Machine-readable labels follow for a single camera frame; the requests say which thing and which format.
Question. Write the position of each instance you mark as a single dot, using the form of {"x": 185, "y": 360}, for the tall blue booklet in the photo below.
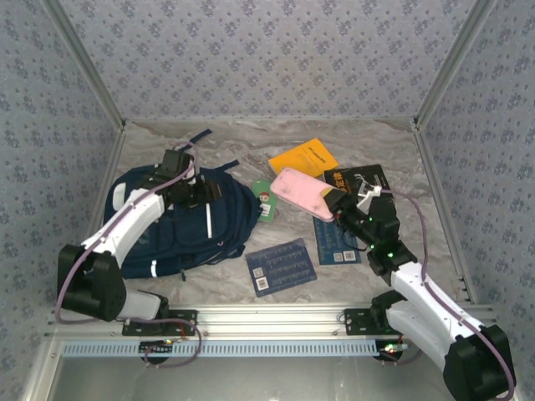
{"x": 332, "y": 246}

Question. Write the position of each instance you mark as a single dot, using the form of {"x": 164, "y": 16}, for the black book with deer print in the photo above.
{"x": 359, "y": 177}

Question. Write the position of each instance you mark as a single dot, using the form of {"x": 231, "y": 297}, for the pink pencil case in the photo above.
{"x": 299, "y": 192}

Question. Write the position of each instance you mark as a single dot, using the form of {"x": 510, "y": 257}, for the navy blue backpack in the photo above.
{"x": 188, "y": 242}

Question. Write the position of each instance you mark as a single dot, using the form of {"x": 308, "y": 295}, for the green card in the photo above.
{"x": 265, "y": 204}

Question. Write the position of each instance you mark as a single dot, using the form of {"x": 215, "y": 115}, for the yellow book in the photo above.
{"x": 305, "y": 156}

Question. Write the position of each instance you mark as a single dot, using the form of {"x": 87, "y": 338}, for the wide blue booklet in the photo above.
{"x": 282, "y": 267}

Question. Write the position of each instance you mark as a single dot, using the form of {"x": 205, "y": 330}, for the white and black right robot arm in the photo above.
{"x": 426, "y": 301}

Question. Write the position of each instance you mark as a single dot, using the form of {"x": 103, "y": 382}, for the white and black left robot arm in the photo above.
{"x": 125, "y": 217}

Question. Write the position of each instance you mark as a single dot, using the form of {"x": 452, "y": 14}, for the small circuit board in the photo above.
{"x": 393, "y": 348}
{"x": 156, "y": 348}

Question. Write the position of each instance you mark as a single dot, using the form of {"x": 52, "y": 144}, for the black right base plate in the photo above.
{"x": 355, "y": 321}

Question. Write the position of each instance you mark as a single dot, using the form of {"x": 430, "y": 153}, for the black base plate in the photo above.
{"x": 184, "y": 321}
{"x": 355, "y": 321}

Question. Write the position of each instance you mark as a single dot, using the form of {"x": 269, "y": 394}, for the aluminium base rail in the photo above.
{"x": 267, "y": 319}

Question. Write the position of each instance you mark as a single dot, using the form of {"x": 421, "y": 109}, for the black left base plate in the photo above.
{"x": 184, "y": 321}

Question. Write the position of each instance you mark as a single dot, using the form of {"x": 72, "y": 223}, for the aluminium frame post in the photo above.
{"x": 85, "y": 62}
{"x": 453, "y": 62}

